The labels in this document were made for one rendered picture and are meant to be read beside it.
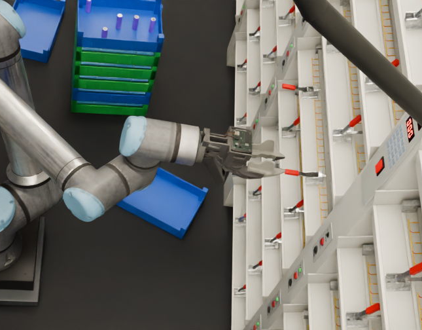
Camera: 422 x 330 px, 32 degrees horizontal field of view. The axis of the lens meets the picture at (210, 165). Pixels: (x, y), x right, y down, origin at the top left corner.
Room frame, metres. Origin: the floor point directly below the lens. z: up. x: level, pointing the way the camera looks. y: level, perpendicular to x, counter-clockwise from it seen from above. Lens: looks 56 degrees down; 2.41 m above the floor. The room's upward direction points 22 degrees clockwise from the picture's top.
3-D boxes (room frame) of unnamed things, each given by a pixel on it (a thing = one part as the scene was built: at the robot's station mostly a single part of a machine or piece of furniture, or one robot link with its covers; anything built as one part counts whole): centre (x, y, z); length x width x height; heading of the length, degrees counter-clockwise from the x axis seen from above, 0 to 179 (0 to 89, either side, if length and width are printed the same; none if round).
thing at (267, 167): (0.96, -0.12, 1.06); 0.09 x 0.03 x 0.06; 99
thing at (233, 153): (0.96, -0.01, 1.06); 0.12 x 0.08 x 0.09; 107
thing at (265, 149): (1.01, -0.11, 1.06); 0.09 x 0.03 x 0.06; 115
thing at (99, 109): (1.75, 0.49, 0.04); 0.30 x 0.20 x 0.08; 113
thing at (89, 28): (1.75, 0.49, 0.44); 0.30 x 0.20 x 0.08; 113
